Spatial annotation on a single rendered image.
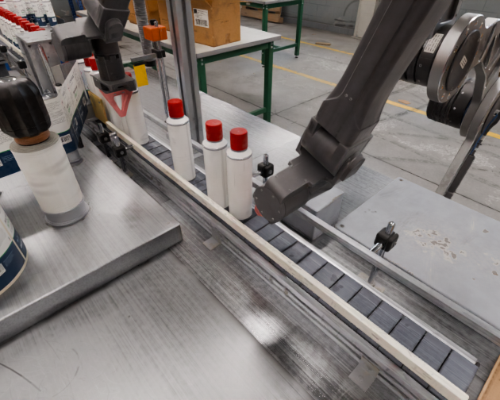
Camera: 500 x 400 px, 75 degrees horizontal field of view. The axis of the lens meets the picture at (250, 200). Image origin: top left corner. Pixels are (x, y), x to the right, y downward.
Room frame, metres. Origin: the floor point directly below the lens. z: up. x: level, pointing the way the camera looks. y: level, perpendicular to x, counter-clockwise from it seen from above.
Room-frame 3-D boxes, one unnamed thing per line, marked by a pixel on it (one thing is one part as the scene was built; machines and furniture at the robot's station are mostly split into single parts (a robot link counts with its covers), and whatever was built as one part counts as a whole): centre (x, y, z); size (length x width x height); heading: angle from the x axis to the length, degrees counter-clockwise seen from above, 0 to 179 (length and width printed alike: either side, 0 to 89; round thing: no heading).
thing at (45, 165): (0.56, 0.41, 1.03); 0.09 x 0.09 x 0.30
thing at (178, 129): (0.70, 0.17, 0.98); 0.05 x 0.05 x 0.20
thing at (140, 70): (0.85, 0.28, 1.09); 0.03 x 0.01 x 0.06; 132
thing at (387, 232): (0.39, -0.22, 0.91); 0.07 x 0.03 x 0.16; 132
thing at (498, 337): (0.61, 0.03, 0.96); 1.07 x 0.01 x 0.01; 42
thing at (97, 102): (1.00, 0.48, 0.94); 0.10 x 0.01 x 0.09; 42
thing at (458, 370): (0.80, 0.25, 0.86); 1.65 x 0.08 x 0.04; 42
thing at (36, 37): (1.05, 0.61, 1.14); 0.14 x 0.11 x 0.01; 42
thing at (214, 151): (0.59, 0.07, 0.98); 0.05 x 0.05 x 0.20
